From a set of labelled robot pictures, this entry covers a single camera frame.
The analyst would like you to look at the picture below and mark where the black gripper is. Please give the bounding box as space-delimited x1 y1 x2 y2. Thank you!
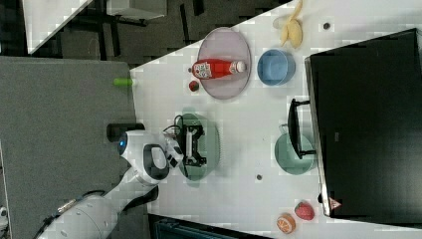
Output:
182 124 207 167

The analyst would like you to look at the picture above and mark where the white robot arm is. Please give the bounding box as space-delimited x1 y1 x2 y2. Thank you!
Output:
34 124 207 239

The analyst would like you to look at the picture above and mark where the small toy strawberry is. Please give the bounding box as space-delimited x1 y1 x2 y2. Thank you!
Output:
188 81 199 92

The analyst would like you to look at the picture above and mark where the red ketchup bottle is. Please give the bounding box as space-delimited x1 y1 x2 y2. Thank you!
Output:
189 59 247 80

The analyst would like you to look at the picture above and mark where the black cup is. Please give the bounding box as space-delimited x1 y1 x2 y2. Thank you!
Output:
124 186 159 211

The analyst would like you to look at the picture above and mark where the green marker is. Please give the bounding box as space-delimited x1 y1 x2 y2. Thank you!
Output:
113 78 134 87

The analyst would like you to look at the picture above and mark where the grey round plate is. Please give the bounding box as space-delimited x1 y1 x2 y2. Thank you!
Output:
197 27 252 100

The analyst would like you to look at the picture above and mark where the green mug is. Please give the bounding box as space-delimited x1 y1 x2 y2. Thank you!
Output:
274 123 317 175

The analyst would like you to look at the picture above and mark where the blue bowl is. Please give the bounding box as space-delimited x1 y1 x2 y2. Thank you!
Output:
257 49 296 86

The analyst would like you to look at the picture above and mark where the toy orange slice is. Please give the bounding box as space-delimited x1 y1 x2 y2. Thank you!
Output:
277 213 296 234

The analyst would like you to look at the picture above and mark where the large toy strawberry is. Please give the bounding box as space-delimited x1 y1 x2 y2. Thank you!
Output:
295 201 315 221

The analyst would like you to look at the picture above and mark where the grey mat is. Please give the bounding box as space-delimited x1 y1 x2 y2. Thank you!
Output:
0 57 135 239

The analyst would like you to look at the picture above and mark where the peeled toy banana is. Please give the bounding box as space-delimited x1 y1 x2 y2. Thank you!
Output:
273 0 303 49

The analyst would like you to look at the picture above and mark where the black toy oven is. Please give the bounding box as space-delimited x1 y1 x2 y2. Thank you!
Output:
306 29 422 228

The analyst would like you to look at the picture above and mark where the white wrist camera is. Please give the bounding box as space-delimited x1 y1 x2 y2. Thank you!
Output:
165 134 184 168

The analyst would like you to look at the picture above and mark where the black cylinder post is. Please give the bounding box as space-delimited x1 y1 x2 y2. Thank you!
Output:
106 122 145 142

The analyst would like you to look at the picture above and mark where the black oven door handle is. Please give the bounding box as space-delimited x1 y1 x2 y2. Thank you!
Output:
288 99 317 159

